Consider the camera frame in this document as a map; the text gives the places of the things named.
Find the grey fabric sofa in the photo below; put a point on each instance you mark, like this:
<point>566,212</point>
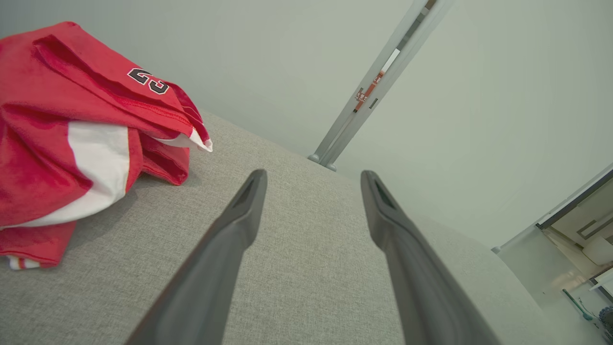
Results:
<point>311,287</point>

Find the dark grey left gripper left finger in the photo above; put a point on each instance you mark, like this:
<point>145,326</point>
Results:
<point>206,287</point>

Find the red Bulls basketball shorts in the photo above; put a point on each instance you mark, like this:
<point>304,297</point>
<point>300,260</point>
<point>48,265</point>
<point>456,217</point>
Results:
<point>91,72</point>

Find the grey metal pole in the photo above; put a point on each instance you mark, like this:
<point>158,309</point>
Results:
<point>364,96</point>

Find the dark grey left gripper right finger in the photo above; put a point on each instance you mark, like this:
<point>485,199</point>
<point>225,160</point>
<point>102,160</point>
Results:
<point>426,287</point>

